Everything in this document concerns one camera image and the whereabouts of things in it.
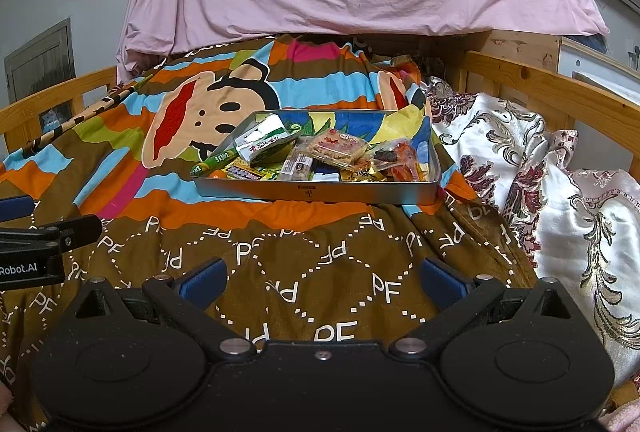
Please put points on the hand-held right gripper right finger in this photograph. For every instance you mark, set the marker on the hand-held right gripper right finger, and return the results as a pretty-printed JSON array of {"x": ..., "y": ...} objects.
[{"x": 445, "y": 282}]

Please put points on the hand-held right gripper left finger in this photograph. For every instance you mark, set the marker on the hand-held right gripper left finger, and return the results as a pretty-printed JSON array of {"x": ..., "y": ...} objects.
[{"x": 202, "y": 284}]

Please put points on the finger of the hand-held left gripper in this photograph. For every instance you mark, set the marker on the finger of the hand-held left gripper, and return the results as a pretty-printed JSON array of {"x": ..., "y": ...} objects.
[
  {"x": 80, "y": 231},
  {"x": 15, "y": 208}
]

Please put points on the grey snack box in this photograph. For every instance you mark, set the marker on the grey snack box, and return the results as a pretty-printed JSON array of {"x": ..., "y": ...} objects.
[{"x": 350, "y": 194}]

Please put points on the clear packet with dark snack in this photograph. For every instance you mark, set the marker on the clear packet with dark snack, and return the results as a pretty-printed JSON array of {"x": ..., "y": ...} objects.
[{"x": 385, "y": 157}]

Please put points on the white green snack packet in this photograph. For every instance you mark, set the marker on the white green snack packet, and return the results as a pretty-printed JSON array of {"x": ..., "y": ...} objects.
[{"x": 262, "y": 142}]

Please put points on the red-print biscuit packet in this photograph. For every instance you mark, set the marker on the red-print biscuit packet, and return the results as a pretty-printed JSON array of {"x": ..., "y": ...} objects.
[{"x": 335, "y": 147}]

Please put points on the printed cartoon blanket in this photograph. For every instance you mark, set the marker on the printed cartoon blanket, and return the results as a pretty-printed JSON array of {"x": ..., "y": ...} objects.
[{"x": 300, "y": 252}]

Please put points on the small orange snack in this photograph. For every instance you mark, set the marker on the small orange snack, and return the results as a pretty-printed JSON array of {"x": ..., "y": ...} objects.
[{"x": 216, "y": 173}]

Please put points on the striped pole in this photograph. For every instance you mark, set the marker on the striped pole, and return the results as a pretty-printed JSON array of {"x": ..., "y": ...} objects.
[{"x": 85, "y": 112}]

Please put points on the green stick packet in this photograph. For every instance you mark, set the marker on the green stick packet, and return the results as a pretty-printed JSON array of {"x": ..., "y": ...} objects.
[{"x": 212, "y": 160}]

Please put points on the orange red snack packet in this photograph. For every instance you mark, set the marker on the orange red snack packet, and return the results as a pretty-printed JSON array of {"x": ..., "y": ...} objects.
[{"x": 409, "y": 162}]

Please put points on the gold snack packet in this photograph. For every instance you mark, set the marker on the gold snack packet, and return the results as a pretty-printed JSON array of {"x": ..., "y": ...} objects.
[{"x": 357, "y": 173}]

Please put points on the person's pink fuzzy clothing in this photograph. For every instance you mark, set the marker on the person's pink fuzzy clothing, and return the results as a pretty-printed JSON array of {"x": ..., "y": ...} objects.
[{"x": 7, "y": 404}]

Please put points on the clear biscuit stick packet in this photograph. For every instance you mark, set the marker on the clear biscuit stick packet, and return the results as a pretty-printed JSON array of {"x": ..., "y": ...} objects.
[{"x": 297, "y": 164}]

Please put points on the grey wall panel door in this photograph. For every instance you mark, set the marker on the grey wall panel door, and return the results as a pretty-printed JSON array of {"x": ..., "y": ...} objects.
[{"x": 40, "y": 62}]

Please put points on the wooden bed frame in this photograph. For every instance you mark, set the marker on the wooden bed frame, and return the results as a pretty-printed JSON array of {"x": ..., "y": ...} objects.
[{"x": 550, "y": 84}]

